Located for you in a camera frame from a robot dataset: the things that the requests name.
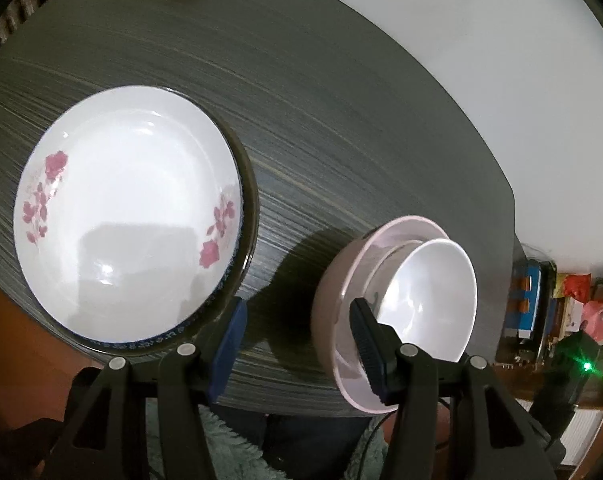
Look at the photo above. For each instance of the person's dark pants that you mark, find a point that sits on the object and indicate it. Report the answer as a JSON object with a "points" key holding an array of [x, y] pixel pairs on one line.
{"points": [[311, 450]]}

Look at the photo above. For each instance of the blue floral patterned plate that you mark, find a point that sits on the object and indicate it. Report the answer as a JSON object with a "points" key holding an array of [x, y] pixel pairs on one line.
{"points": [[249, 210]]}

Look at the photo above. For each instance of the blue box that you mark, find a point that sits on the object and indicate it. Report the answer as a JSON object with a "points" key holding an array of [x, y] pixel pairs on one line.
{"points": [[529, 305]]}

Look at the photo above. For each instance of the red packet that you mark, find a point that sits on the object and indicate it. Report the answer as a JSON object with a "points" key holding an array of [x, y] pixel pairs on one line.
{"points": [[574, 287]]}

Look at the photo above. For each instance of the pink bowl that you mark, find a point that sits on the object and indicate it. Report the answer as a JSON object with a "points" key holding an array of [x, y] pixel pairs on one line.
{"points": [[334, 305]]}

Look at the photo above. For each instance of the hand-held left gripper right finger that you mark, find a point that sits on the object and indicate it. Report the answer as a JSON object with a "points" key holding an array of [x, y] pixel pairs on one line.
{"points": [[369, 345]]}

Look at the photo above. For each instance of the small white printed bowl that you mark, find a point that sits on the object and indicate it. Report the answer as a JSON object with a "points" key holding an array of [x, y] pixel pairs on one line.
{"points": [[431, 300]]}

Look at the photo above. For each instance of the pink plastic bag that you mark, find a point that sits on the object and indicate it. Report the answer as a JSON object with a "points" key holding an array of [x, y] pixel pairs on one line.
{"points": [[601, 322]]}

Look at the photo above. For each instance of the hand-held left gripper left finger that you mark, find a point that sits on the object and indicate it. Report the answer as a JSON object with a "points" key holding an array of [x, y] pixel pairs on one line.
{"points": [[229, 345]]}

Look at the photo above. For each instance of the white plate with pink flowers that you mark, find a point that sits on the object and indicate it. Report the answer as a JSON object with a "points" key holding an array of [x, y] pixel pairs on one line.
{"points": [[126, 215]]}

